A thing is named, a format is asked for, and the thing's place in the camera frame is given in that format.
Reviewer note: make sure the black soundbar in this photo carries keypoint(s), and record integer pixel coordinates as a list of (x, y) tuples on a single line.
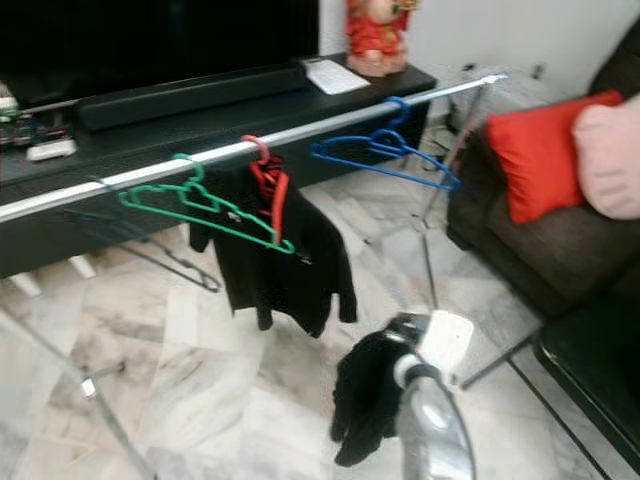
[(190, 96)]

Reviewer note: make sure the pink cushion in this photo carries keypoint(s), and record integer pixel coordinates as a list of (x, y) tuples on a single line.
[(610, 155)]

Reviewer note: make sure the dark brown sofa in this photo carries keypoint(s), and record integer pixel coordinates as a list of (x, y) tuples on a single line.
[(540, 255)]

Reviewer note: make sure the green plastic hanger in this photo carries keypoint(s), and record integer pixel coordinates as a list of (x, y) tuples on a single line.
[(132, 196)]

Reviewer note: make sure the red figurine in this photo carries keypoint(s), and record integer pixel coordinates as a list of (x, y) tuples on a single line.
[(378, 35)]

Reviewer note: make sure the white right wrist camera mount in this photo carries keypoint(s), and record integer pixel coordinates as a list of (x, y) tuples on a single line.
[(448, 340)]

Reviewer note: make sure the black long-sleeve garment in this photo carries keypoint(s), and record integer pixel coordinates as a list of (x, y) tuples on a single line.
[(365, 400), (280, 285)]

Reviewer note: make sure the white paper sheet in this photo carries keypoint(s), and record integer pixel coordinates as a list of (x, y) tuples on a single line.
[(335, 76)]

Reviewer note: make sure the blue plastic hanger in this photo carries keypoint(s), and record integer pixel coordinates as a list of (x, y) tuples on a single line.
[(385, 147)]

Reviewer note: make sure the black TV console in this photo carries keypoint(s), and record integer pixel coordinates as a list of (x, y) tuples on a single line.
[(370, 105)]

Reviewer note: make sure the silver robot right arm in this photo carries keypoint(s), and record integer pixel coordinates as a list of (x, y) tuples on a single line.
[(435, 440)]

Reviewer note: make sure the small white device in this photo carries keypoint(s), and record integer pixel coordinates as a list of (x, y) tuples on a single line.
[(50, 150)]

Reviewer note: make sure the red plastic hanger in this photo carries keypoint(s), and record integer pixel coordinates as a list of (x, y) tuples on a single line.
[(275, 190)]

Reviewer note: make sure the red cushion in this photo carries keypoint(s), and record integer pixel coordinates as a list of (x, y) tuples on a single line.
[(540, 155)]

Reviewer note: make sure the green circuit board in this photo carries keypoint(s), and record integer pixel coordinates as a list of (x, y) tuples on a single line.
[(25, 130)]

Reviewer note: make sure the silver metal clothes rack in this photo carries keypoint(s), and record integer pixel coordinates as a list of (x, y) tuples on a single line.
[(340, 122)]

